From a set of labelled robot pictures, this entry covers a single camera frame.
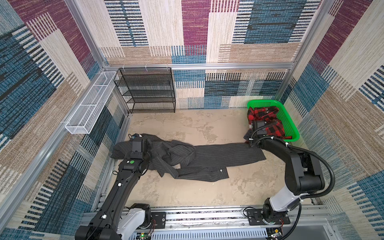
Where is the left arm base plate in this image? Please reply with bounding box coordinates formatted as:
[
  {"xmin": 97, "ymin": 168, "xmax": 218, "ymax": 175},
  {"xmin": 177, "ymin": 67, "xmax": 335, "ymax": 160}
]
[{"xmin": 136, "ymin": 212, "xmax": 167, "ymax": 231}]

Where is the dark grey striped shirt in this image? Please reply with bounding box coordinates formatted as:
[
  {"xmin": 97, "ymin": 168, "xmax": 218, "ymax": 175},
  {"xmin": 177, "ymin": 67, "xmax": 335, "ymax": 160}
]
[{"xmin": 110, "ymin": 133, "xmax": 267, "ymax": 183}]

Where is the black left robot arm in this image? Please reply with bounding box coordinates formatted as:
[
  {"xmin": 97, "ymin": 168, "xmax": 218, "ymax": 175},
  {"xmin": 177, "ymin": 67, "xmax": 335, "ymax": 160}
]
[{"xmin": 75, "ymin": 136, "xmax": 152, "ymax": 240}]

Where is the black wire shelf rack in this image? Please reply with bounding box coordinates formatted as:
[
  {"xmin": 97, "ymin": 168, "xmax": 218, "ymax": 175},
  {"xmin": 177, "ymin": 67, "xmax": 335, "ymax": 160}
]
[{"xmin": 115, "ymin": 67, "xmax": 176, "ymax": 114}]

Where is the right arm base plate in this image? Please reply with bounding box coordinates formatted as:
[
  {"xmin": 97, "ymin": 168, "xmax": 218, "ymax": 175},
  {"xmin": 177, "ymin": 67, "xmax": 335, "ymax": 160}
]
[{"xmin": 243, "ymin": 207, "xmax": 291, "ymax": 226}]

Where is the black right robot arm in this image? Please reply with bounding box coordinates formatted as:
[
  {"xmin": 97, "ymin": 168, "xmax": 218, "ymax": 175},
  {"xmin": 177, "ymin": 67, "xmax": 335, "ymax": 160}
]
[{"xmin": 248, "ymin": 121, "xmax": 336, "ymax": 225}]

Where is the white wire mesh tray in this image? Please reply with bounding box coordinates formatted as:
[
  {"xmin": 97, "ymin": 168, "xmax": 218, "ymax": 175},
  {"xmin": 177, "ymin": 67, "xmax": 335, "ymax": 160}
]
[{"xmin": 65, "ymin": 72, "xmax": 117, "ymax": 135}]

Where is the green plastic basket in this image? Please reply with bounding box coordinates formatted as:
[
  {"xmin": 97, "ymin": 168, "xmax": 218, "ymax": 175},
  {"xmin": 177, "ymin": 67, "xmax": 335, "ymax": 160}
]
[{"xmin": 247, "ymin": 100, "xmax": 300, "ymax": 142}]

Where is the red black plaid shirt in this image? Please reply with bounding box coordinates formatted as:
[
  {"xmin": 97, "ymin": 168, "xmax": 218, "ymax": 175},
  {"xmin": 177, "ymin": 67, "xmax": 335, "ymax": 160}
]
[{"xmin": 244, "ymin": 106, "xmax": 292, "ymax": 141}]

